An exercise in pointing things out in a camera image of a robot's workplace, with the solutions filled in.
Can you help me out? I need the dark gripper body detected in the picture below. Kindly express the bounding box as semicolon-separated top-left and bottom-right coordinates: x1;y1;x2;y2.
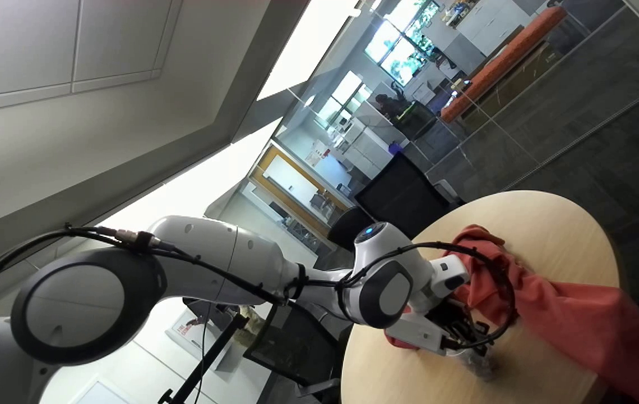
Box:
427;293;489;354

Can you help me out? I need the orange cloth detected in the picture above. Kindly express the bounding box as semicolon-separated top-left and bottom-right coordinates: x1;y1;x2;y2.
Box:
384;222;639;404

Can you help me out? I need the black cabinet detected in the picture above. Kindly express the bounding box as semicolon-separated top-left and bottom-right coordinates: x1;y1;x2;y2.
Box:
353;151;452;239

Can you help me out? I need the black mesh office chair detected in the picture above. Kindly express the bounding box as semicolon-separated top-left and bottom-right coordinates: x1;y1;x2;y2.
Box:
244;299;349;391

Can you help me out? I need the wood framed door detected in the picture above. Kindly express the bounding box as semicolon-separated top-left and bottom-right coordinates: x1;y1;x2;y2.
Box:
246;139;357;252

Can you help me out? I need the black tripod stand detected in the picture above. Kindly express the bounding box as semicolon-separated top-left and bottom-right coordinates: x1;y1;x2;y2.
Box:
155;310;252;404

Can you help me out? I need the orange counter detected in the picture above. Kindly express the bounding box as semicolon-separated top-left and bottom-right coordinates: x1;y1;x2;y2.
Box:
440;5;570;123

